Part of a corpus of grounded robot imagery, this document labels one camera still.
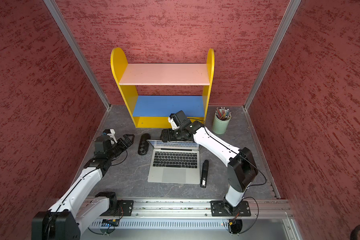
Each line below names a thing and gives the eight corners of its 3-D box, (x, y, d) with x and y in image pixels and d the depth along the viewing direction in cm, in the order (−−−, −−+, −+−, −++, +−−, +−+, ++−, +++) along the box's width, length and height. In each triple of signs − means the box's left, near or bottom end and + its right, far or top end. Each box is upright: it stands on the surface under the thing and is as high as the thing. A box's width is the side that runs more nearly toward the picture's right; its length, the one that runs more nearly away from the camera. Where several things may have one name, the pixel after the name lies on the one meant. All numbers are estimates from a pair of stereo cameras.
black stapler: (199, 187, 82) (200, 185, 79) (202, 162, 92) (203, 159, 88) (205, 188, 82) (205, 186, 78) (207, 163, 91) (208, 160, 88)
